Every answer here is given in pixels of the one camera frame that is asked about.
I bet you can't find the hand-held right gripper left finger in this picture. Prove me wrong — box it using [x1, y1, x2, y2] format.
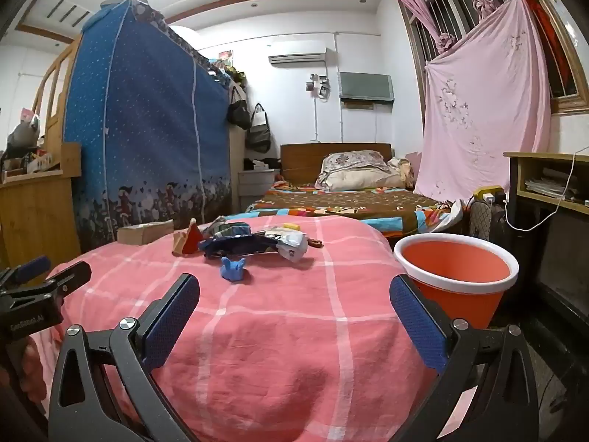
[48, 273, 203, 442]

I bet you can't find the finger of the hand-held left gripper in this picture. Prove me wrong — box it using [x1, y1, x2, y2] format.
[28, 261, 93, 298]
[0, 255, 52, 288]

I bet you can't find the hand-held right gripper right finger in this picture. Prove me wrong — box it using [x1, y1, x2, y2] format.
[389, 274, 539, 442]

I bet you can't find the orange bucket with white rim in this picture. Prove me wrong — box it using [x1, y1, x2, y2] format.
[393, 234, 520, 330]

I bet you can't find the red wrapper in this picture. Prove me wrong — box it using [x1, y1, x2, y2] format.
[172, 218, 203, 256]

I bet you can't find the small blue plastic piece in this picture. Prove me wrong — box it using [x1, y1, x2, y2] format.
[220, 256, 247, 283]

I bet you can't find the dark blue wrapper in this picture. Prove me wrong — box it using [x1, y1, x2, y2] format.
[199, 235, 279, 259]

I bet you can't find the grey striped wrapper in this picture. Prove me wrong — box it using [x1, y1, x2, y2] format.
[202, 215, 251, 238]

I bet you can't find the white grey wrapper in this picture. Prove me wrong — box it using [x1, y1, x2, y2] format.
[276, 231, 309, 263]

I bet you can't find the wooden stair cabinet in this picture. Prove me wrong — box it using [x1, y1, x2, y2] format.
[0, 37, 84, 259]

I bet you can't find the wooden block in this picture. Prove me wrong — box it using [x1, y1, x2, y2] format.
[117, 221, 174, 246]

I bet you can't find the pink checked cloth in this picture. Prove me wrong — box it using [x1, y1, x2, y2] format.
[34, 215, 479, 442]

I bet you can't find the patterned bag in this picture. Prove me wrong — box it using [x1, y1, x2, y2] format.
[469, 200, 495, 240]

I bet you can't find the grey plush toy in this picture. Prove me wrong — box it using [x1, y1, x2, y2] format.
[6, 113, 42, 150]

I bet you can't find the colourful patterned blanket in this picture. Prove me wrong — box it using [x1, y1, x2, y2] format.
[244, 179, 461, 240]

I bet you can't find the yellow white power adapter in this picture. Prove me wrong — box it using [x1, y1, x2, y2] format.
[474, 185, 506, 204]

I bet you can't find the white nightstand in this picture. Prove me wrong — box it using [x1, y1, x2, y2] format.
[238, 169, 279, 213]

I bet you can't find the orange cloth bundle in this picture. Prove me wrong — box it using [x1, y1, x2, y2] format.
[397, 159, 416, 189]

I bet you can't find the beige pillow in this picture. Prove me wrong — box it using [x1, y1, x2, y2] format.
[317, 168, 406, 192]

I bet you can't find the blue fabric wardrobe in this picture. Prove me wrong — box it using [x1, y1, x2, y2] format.
[62, 0, 233, 254]

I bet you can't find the floral pillow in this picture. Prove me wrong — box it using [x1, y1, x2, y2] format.
[321, 150, 389, 176]

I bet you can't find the stack of papers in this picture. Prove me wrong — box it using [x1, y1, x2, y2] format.
[525, 175, 581, 202]

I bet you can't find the black and white handbag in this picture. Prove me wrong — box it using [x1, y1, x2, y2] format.
[245, 104, 272, 154]

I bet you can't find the wooden bed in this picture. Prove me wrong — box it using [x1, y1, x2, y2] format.
[239, 143, 461, 240]

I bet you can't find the wooden desk shelf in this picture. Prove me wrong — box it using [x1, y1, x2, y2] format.
[503, 151, 589, 222]

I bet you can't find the pink hanging sheet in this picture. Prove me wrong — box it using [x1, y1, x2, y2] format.
[414, 0, 553, 203]

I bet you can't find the pile of stored items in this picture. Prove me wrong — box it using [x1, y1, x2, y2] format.
[209, 48, 249, 93]

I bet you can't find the white air conditioner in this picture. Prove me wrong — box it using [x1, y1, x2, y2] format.
[268, 41, 327, 66]

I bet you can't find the red hanging cloth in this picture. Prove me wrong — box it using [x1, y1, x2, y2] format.
[525, 0, 578, 97]

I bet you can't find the pink curtain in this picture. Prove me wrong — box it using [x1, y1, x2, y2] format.
[384, 0, 500, 56]

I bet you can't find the white cable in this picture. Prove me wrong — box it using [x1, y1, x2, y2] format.
[504, 151, 581, 232]

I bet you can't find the white wall pipe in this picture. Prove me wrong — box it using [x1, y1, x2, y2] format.
[335, 32, 345, 144]

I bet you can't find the green covered wall unit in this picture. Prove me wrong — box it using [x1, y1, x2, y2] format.
[339, 72, 395, 102]

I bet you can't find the wall socket cluster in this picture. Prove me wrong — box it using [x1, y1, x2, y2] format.
[306, 74, 332, 99]

